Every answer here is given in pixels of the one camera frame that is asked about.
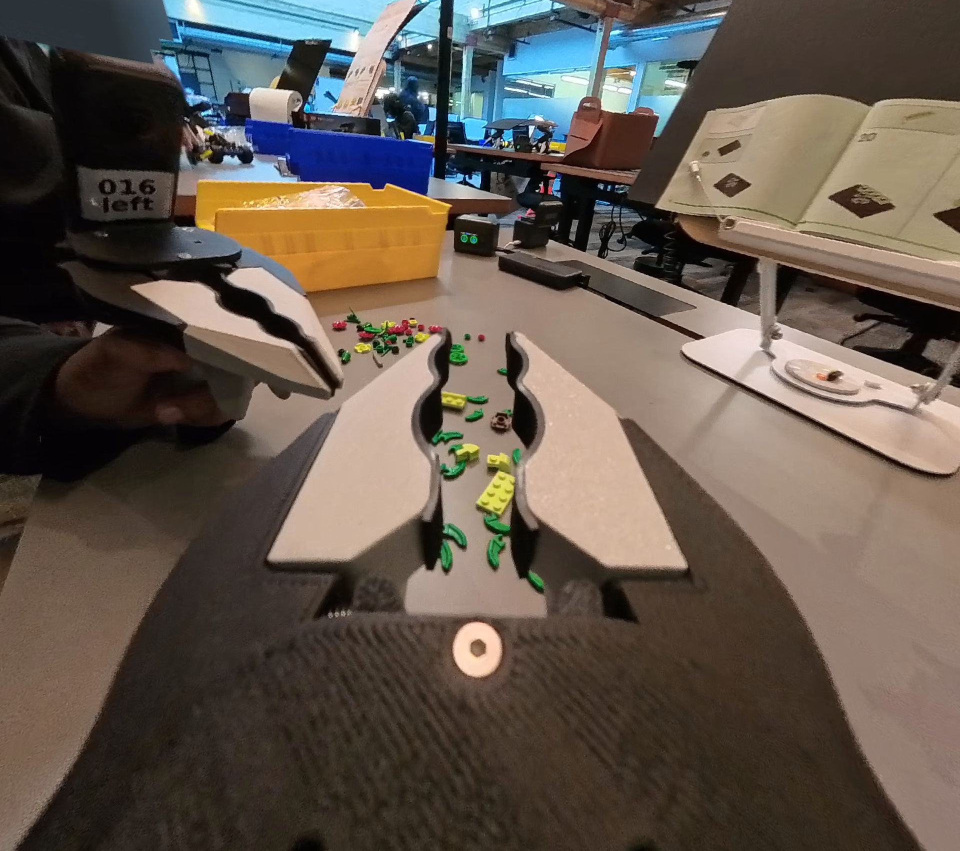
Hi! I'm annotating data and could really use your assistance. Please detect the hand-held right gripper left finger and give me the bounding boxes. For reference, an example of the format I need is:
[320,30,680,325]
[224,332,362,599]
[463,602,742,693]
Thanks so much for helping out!
[267,328,453,578]

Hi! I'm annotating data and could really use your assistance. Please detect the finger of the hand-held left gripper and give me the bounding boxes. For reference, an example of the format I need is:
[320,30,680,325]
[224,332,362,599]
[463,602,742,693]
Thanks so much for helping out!
[133,275,340,397]
[216,249,346,387]

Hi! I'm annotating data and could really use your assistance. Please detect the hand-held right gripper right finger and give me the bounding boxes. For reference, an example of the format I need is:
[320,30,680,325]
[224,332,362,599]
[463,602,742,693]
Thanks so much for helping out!
[506,331,690,586]

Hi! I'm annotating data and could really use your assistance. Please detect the person's left forearm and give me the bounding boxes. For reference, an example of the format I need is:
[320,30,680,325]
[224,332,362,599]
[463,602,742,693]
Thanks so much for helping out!
[0,317,102,479]

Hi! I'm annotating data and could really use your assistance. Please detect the person's left hand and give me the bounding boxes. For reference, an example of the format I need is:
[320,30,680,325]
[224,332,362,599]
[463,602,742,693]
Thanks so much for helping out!
[58,329,237,447]

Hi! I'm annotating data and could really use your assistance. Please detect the yellow plastic bin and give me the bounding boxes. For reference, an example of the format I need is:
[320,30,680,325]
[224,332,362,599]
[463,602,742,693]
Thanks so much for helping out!
[195,181,453,294]

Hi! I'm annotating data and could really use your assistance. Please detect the pile of small mixed toy pieces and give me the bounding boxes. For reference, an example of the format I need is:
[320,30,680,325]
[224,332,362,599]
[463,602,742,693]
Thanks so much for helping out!
[330,312,445,370]

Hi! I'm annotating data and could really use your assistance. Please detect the scattered lime toy bricks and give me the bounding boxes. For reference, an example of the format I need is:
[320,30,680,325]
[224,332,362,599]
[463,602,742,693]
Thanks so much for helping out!
[441,392,519,515]

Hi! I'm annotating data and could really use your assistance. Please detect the black toy car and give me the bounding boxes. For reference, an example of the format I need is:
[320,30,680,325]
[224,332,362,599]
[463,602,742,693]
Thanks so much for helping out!
[186,122,256,166]

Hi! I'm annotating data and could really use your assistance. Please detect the scattered green leaf toy pieces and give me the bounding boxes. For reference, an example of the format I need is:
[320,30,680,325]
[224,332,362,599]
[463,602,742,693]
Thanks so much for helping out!
[431,333,549,593]

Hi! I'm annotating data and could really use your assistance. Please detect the person's black jacket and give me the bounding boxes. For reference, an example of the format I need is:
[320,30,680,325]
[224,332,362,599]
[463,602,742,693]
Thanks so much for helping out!
[0,37,76,320]

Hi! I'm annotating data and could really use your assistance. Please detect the clear plastic bag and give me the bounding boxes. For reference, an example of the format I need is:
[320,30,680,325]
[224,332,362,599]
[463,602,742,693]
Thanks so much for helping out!
[279,185,370,211]

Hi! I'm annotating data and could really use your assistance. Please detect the blue plastic bin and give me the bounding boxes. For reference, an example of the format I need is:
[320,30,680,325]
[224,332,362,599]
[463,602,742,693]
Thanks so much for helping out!
[287,128,435,201]
[244,118,295,156]

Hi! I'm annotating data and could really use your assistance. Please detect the white paper towel roll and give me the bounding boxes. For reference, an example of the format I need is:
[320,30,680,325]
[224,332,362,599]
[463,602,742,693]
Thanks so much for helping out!
[248,86,305,126]

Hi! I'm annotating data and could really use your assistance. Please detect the black sign board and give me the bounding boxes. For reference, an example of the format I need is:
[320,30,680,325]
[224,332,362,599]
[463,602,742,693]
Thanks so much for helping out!
[279,38,333,102]

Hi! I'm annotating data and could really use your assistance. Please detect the white book stand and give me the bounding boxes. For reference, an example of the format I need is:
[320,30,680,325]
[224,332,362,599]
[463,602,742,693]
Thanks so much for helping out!
[678,217,960,477]

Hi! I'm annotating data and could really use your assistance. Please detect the black charger with green lights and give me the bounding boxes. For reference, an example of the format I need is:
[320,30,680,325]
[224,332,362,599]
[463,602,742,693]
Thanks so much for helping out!
[453,214,503,259]

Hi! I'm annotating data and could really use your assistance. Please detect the flat black power brick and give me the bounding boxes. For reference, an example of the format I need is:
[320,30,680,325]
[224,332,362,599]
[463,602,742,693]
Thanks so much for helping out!
[498,251,591,292]

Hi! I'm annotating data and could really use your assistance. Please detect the black office chair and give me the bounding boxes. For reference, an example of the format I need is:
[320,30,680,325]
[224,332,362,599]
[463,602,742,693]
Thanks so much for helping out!
[630,213,714,275]

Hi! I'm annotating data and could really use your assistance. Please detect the black power adapter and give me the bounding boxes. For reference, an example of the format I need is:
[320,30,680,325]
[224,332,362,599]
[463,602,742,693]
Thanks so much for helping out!
[513,197,565,251]

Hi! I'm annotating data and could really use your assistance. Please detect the tan poster board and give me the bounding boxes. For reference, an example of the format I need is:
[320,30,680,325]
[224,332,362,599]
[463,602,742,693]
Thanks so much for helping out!
[332,0,421,117]

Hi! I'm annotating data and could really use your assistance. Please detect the brown wooden desk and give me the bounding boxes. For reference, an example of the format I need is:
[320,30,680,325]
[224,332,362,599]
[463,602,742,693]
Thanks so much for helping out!
[448,142,639,245]

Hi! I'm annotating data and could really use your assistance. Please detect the black vertical pole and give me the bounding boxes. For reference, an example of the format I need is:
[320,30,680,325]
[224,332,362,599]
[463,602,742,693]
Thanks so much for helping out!
[436,0,460,117]

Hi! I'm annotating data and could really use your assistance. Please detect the brown cardboard box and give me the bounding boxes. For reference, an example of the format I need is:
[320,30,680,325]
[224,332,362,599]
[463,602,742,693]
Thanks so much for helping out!
[561,95,661,168]

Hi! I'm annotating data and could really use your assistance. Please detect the pale green instruction booklet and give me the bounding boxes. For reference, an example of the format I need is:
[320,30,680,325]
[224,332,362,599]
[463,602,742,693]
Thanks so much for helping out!
[654,95,960,265]

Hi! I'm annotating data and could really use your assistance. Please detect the black backing board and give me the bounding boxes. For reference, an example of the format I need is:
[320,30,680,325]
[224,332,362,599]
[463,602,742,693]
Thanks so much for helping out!
[628,0,960,207]

